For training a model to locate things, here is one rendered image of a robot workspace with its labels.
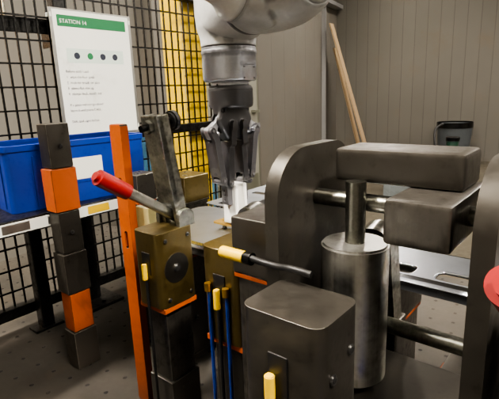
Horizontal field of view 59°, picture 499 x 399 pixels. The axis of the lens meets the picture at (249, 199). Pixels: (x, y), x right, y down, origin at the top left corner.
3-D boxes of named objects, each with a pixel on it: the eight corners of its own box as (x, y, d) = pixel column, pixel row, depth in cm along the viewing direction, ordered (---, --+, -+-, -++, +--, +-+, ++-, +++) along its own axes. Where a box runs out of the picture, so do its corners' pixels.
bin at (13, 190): (149, 188, 105) (143, 133, 102) (12, 215, 84) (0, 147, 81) (114, 180, 116) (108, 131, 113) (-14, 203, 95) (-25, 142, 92)
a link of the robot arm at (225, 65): (267, 47, 72) (268, 84, 74) (226, 51, 78) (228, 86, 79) (230, 43, 65) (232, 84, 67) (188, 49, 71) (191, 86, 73)
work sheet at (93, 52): (140, 131, 125) (129, 16, 118) (65, 140, 108) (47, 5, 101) (136, 131, 127) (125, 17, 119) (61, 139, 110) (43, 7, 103)
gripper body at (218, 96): (230, 82, 67) (232, 143, 70) (263, 82, 74) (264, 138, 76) (196, 85, 72) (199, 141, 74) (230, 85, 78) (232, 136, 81)
